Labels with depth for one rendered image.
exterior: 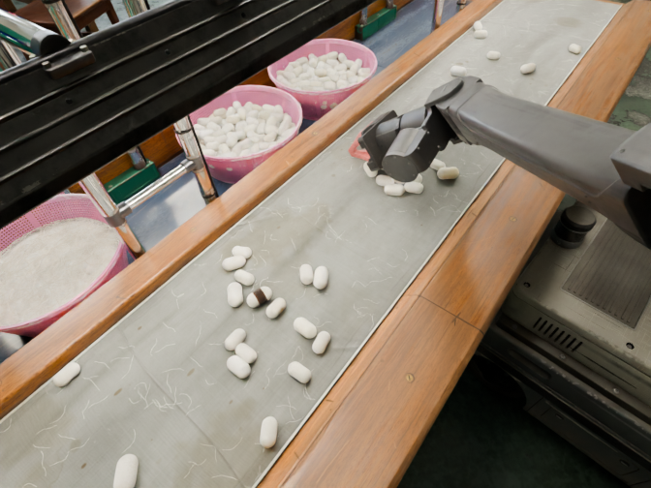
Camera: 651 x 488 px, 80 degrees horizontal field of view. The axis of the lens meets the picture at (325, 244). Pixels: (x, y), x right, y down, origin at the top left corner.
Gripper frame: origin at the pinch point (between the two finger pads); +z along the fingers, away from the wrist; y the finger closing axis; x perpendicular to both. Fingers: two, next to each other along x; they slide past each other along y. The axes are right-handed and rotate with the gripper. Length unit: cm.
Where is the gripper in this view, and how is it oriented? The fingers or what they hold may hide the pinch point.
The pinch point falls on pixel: (353, 151)
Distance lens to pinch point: 77.4
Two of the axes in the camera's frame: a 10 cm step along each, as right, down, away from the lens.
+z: -5.9, 0.5, 8.0
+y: -6.1, 6.3, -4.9
